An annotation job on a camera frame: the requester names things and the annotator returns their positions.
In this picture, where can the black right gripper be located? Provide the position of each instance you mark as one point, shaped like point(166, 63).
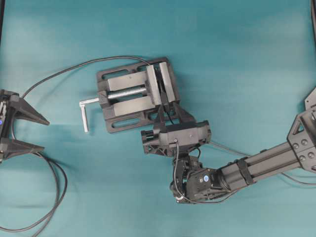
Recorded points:
point(186, 135)

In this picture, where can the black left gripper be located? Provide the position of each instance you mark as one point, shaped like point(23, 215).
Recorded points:
point(11, 105)

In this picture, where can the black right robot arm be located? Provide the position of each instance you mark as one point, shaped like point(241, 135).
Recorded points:
point(193, 183)

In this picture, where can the black bench vise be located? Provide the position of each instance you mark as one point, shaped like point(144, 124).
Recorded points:
point(130, 95)

